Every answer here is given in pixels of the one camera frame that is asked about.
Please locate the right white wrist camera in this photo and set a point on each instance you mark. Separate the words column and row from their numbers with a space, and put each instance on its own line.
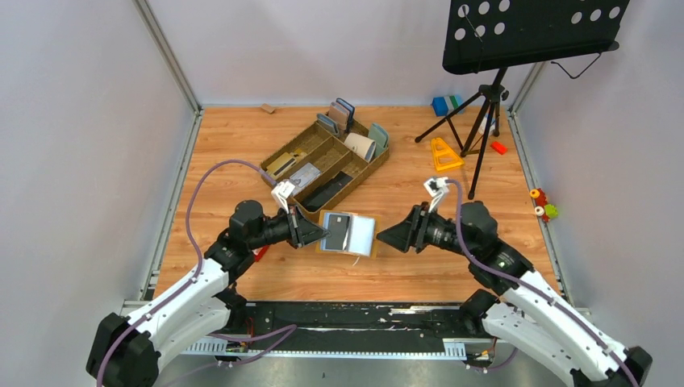
column 438, row 189

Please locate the teal card holder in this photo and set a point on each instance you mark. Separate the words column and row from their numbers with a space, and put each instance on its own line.
column 380, row 137

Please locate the yellow triangular toy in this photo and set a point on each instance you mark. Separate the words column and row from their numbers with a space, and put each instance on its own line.
column 444, row 157

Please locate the red plastic block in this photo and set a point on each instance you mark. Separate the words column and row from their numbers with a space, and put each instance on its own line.
column 259, row 253

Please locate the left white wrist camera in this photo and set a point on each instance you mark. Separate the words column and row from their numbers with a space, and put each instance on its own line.
column 281, row 192

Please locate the gold cards in tray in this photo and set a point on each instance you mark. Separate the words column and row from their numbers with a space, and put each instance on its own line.
column 280, row 165

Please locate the small wooden block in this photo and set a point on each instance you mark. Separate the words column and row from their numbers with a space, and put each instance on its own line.
column 268, row 108

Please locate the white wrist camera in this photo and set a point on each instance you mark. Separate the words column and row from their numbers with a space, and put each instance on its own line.
column 281, row 192
column 438, row 189

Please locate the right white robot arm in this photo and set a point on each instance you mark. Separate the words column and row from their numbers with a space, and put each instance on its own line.
column 517, row 304

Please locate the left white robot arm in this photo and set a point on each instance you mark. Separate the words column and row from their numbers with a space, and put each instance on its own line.
column 132, row 350

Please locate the white black cards in tray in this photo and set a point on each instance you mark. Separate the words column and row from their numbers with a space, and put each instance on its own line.
column 304, row 176

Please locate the beige card holder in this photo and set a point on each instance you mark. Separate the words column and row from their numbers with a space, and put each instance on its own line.
column 361, row 145

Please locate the yellow leather card holder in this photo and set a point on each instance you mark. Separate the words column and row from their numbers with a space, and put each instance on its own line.
column 349, row 233

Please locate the black card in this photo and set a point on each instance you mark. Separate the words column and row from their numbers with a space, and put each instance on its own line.
column 338, row 225

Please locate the small red brick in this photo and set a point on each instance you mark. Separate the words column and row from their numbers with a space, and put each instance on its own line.
column 501, row 149

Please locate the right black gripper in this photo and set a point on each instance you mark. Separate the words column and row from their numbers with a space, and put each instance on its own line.
column 409, row 232

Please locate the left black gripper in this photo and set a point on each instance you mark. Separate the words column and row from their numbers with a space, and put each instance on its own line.
column 306, row 230

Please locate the colourful toy car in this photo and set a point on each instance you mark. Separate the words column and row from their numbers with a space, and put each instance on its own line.
column 543, row 208

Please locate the black music stand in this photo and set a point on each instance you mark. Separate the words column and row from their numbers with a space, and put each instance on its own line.
column 498, row 35

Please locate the blue green block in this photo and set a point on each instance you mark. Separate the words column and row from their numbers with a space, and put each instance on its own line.
column 443, row 106

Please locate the woven compartment tray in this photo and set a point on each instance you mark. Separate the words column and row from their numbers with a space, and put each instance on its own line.
column 329, row 154

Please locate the blue card holders upright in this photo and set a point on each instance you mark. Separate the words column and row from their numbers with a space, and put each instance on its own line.
column 339, row 117

